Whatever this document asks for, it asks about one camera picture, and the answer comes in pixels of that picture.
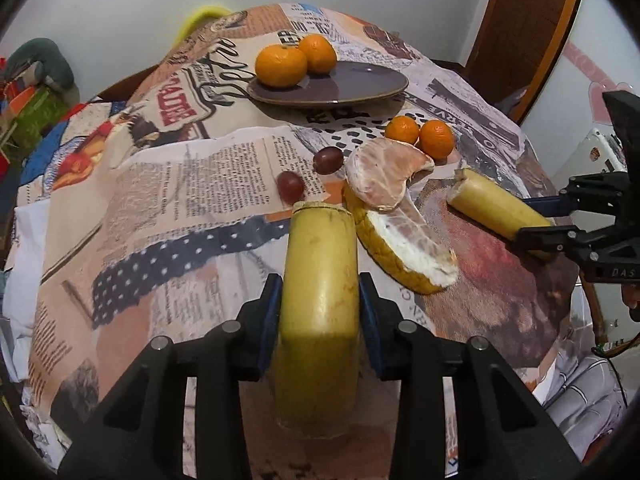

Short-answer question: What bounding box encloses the pomelo slice with yellow rind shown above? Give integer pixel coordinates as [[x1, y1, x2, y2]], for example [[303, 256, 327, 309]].
[[342, 185, 460, 295]]

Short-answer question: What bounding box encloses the red grape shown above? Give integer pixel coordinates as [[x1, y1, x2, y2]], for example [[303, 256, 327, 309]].
[[313, 146, 345, 175], [277, 170, 306, 206]]

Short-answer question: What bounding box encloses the thin cable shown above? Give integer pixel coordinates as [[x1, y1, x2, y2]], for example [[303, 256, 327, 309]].
[[580, 280, 640, 411]]

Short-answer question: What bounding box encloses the grey plush toy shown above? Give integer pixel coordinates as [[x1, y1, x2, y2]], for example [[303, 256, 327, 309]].
[[0, 37, 81, 107]]

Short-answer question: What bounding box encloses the large mandarin orange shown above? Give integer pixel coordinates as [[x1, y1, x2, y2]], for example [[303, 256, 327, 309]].
[[298, 33, 338, 74], [255, 44, 309, 88]]

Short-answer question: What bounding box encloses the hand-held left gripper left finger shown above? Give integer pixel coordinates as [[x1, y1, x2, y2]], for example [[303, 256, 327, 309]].
[[60, 274, 284, 480]]

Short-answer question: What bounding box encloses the newspaper print tablecloth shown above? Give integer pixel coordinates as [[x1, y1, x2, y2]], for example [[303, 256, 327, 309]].
[[10, 2, 582, 480]]

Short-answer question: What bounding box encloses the small mandarin orange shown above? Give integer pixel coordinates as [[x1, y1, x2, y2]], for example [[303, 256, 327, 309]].
[[418, 120, 455, 160], [384, 115, 420, 145]]

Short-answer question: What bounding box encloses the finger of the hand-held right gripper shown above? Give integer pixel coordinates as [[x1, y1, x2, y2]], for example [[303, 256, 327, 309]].
[[521, 171, 629, 221], [512, 224, 617, 262]]

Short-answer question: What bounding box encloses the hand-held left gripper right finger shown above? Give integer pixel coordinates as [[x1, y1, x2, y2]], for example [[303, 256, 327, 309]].
[[357, 272, 584, 480]]

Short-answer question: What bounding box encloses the peeled pomelo segment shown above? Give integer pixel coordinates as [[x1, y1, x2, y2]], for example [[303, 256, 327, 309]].
[[345, 138, 436, 212]]

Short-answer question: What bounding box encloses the brown oval plate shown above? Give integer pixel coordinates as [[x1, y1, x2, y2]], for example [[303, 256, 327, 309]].
[[246, 60, 410, 107]]

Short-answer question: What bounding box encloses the white plastic device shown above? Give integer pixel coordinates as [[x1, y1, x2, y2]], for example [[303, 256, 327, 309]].
[[574, 127, 627, 182]]

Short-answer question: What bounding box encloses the slim peeled banana piece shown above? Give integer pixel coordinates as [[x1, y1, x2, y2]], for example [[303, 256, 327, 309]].
[[446, 167, 557, 261]]

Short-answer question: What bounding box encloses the thick peeled banana piece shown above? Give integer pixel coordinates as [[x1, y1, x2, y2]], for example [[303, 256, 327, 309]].
[[270, 201, 360, 442]]

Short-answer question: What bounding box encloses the brown wooden door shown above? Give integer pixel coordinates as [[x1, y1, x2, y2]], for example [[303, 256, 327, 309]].
[[464, 0, 587, 126]]

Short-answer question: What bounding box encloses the yellow chair back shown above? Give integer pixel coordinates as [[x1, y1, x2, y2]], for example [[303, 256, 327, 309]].
[[175, 4, 232, 47]]

